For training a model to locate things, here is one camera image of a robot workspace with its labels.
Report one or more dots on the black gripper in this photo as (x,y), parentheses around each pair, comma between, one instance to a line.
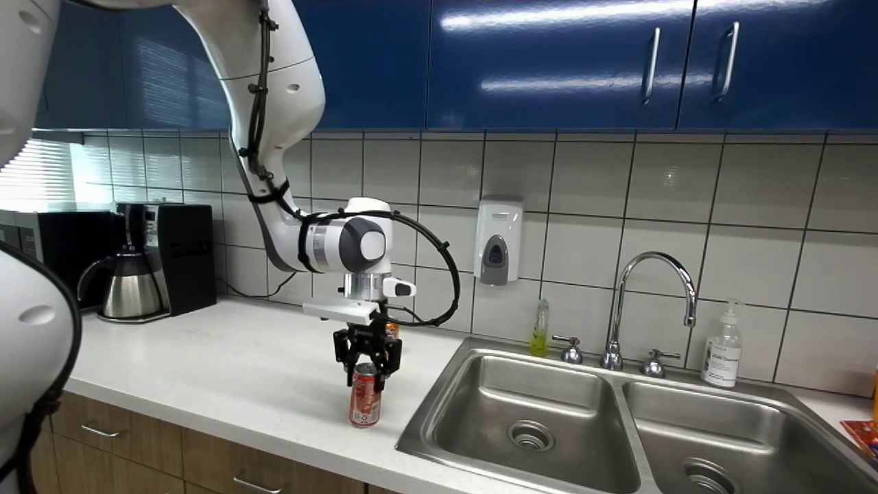
(369,348)

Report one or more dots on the red soda can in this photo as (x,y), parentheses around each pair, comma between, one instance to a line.
(367,407)

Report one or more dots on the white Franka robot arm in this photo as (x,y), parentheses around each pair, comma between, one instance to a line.
(275,83)

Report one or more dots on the green dish soap bottle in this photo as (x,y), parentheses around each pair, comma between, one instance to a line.
(539,343)

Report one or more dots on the chrome faucet knob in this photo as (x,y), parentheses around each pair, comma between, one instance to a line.
(653,363)
(571,352)

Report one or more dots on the black coffee maker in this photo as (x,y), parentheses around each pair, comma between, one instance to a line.
(188,256)

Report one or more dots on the stainless steel double sink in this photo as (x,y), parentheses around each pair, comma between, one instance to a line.
(586,393)

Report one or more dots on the wooden base cabinet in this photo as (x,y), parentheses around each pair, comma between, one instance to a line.
(155,443)

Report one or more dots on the steel coffee carafe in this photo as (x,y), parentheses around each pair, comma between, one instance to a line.
(133,293)

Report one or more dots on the chrome gooseneck faucet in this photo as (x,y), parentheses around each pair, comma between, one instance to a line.
(616,311)

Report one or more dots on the black microwave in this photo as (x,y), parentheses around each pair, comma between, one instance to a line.
(83,248)

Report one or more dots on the clear pump soap bottle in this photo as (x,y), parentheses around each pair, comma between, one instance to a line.
(722,362)

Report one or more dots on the colourful snack packets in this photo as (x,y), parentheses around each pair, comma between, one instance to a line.
(866,437)

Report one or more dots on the orange plastic cup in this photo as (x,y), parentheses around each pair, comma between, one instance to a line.
(873,400)

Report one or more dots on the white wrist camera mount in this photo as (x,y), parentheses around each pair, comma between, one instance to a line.
(347,314)

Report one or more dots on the white wall soap dispenser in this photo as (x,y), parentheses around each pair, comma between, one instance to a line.
(497,230)

